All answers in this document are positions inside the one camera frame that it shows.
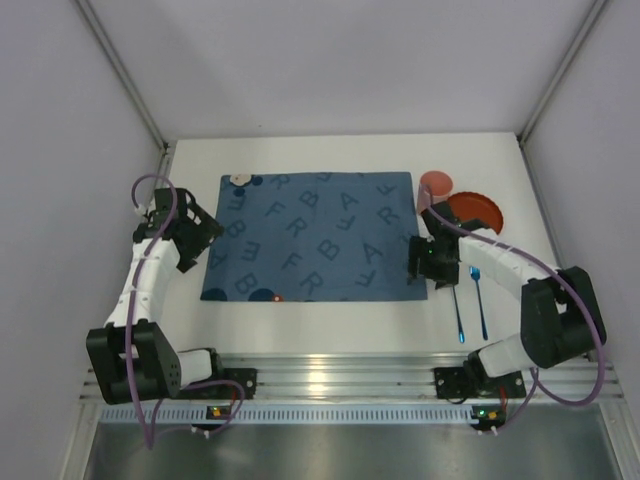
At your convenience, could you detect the pink plastic cup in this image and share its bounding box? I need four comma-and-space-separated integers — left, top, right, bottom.
416, 170, 453, 215

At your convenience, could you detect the aluminium corner frame post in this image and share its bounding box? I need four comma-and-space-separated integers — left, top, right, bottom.
71, 0, 168, 151

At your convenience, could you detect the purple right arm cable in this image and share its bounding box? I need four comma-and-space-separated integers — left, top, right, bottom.
421, 183, 610, 435

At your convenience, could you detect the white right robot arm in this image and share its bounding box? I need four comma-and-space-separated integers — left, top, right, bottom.
408, 202, 607, 389

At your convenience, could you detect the aluminium mounting rail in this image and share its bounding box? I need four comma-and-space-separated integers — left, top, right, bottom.
79, 352, 625, 426

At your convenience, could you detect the blue letter-print placemat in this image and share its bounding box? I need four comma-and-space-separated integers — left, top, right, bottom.
200, 172, 428, 302

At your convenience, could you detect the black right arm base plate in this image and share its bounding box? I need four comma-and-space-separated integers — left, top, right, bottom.
433, 367, 527, 402

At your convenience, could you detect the blue metallic fork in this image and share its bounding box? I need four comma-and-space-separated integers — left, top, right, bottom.
469, 266, 489, 341

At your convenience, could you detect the red round plate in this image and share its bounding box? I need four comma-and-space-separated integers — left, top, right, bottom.
447, 191, 504, 234

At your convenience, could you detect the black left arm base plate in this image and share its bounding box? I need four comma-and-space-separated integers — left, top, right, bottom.
195, 368, 257, 400

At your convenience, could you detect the blue metallic spoon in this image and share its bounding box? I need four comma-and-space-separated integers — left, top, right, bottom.
451, 286, 466, 344

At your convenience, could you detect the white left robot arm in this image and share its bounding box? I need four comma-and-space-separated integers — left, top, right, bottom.
86, 188, 224, 405

